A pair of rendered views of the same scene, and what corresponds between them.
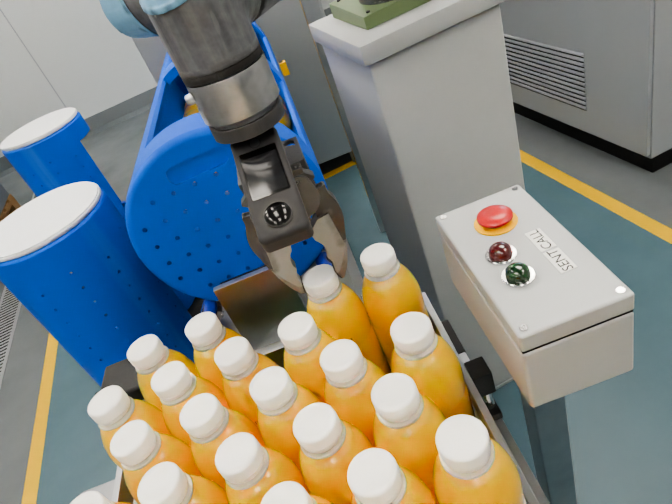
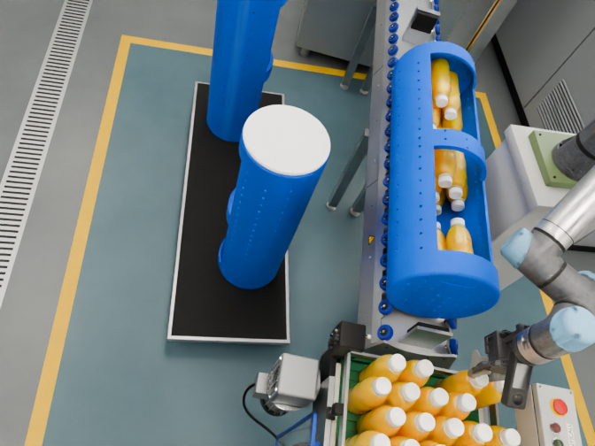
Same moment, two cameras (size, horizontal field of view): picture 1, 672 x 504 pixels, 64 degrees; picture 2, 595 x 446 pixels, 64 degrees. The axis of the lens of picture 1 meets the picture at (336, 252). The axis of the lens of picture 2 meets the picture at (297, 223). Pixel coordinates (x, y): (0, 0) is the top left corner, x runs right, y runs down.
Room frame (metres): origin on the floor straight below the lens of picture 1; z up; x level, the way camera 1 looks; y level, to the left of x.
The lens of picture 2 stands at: (0.14, 0.70, 2.14)
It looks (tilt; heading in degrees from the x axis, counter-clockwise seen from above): 57 degrees down; 345
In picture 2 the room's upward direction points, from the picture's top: 24 degrees clockwise
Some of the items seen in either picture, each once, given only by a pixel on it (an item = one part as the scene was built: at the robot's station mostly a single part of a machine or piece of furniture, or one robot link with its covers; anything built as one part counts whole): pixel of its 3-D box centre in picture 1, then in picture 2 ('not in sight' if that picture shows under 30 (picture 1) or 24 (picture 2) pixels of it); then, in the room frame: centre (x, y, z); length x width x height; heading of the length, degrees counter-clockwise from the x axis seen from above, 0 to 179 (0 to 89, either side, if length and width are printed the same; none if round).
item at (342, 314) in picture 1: (346, 337); (459, 387); (0.47, 0.03, 0.99); 0.07 x 0.07 x 0.19
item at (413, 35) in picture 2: not in sight; (420, 27); (1.93, 0.07, 1.00); 0.10 x 0.04 x 0.15; 88
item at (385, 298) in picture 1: (399, 317); (483, 392); (0.47, -0.04, 0.99); 0.07 x 0.07 x 0.19
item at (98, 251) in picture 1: (147, 349); (264, 212); (1.14, 0.57, 0.59); 0.28 x 0.28 x 0.88
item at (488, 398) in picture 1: (483, 390); not in sight; (0.36, -0.09, 0.94); 0.03 x 0.02 x 0.08; 178
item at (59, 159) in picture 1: (111, 228); (243, 59); (1.96, 0.78, 0.59); 0.28 x 0.28 x 0.88
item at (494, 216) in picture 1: (494, 217); (560, 406); (0.43, -0.16, 1.11); 0.04 x 0.04 x 0.01
